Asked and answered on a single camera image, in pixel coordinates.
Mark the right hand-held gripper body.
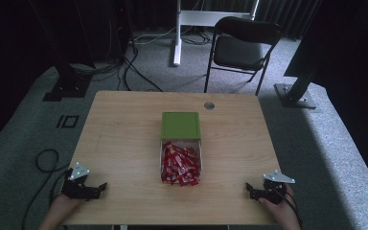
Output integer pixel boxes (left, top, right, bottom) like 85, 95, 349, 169
262, 170, 296, 205

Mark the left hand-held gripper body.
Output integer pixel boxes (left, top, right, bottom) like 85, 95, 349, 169
60, 161, 93, 201

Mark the person's right hand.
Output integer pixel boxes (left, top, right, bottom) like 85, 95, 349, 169
258, 184, 297, 222

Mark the person's left hand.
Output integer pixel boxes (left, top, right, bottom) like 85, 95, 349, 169
49, 193, 84, 221

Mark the clear plastic drawer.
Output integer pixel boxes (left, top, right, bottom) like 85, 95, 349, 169
158, 138, 203, 186

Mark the pile of red packets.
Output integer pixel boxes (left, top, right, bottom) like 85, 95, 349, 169
160, 141, 202, 187

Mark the green box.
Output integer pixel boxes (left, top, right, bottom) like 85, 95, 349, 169
160, 111, 202, 141

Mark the black metal stand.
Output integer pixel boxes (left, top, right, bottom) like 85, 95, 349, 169
28, 0, 96, 103
273, 47, 330, 110

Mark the black folding chair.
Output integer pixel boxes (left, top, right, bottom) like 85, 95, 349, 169
203, 15, 283, 97

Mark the dark computer tower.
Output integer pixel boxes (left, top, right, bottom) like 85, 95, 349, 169
85, 0, 132, 63

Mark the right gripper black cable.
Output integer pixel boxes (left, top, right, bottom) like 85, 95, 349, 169
277, 187, 303, 228

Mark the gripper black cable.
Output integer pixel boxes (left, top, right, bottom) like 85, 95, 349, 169
277, 187, 303, 228
48, 168, 72, 207

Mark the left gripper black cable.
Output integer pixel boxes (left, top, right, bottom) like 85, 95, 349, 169
48, 168, 72, 207

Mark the black looped floor cable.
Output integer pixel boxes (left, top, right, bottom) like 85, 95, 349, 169
21, 148, 71, 230

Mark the bundle of black cables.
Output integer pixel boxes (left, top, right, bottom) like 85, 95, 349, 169
69, 58, 124, 82

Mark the white floor cable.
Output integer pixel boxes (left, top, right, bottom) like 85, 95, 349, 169
133, 26, 177, 46

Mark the white desk frame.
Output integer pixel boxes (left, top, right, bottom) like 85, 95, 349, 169
172, 0, 260, 67

